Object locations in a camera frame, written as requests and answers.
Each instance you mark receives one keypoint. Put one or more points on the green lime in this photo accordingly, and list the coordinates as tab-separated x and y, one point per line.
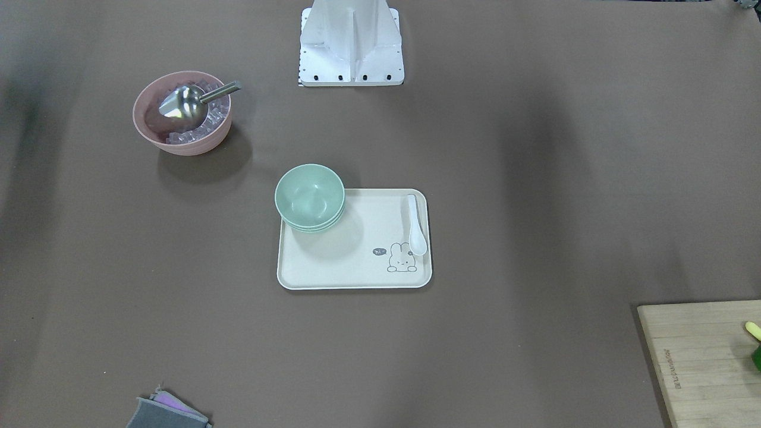
756	357

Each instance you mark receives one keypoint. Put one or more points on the green bowl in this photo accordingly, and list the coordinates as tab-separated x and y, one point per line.
308	218
315	229
310	187

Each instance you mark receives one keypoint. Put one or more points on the yellow plastic knife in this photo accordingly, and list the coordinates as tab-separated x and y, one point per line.
753	329

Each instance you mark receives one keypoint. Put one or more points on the pink bowl with ice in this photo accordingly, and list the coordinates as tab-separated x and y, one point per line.
158	131

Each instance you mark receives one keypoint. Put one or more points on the beige serving tray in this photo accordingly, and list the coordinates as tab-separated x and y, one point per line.
367	248

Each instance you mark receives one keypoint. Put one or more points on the grey folded cloth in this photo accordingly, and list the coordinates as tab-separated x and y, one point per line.
163	409

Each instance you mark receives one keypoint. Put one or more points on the metal scoop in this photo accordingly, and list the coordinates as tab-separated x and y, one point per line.
186	106

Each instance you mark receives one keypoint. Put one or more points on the wooden cutting board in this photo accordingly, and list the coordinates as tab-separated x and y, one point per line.
702	356

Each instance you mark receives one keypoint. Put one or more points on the white ceramic spoon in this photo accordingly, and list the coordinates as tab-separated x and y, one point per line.
416	238

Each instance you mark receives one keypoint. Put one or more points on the green bowl on tray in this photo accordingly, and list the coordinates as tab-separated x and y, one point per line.
315	229

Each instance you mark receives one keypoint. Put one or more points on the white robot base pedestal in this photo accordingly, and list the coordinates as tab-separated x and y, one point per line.
350	44

